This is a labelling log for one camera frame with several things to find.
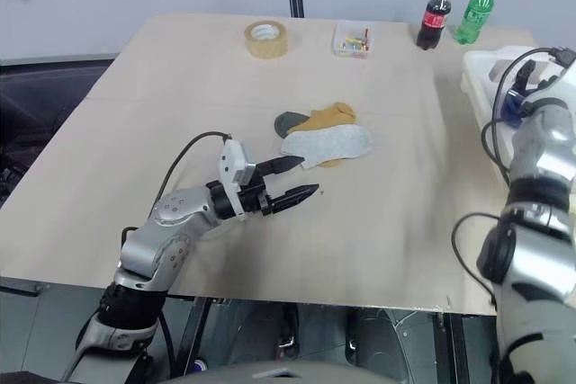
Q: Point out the grey rounded robot torso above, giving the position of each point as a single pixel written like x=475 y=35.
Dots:
x=315 y=375

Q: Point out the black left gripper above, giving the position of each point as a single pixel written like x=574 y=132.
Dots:
x=253 y=197

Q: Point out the cola bottle with red cap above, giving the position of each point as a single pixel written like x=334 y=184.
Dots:
x=433 y=20

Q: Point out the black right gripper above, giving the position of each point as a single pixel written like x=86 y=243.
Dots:
x=531 y=104

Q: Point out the beige packing tape roll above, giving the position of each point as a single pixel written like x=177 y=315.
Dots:
x=265 y=44

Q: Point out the green bottle with yellow cap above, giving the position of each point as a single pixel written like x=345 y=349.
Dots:
x=474 y=17

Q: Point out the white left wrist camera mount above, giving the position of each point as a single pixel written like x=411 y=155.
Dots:
x=231 y=163

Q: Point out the dark green sock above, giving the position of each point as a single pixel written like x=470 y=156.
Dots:
x=285 y=122

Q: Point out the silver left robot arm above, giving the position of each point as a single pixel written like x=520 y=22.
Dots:
x=157 y=240

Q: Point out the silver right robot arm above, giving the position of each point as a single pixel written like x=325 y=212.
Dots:
x=535 y=222

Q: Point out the blue shoe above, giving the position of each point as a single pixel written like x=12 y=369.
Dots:
x=199 y=364

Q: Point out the clear box with coloured bits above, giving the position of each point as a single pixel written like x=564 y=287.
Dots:
x=353 y=44

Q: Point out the mustard yellow sock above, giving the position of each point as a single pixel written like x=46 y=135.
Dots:
x=328 y=116

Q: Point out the white plastic tray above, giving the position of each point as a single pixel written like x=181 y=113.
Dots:
x=477 y=87

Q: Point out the black table leg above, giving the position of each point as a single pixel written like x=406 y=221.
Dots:
x=454 y=348
x=195 y=334

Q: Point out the grey cloth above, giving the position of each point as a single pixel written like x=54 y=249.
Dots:
x=333 y=143

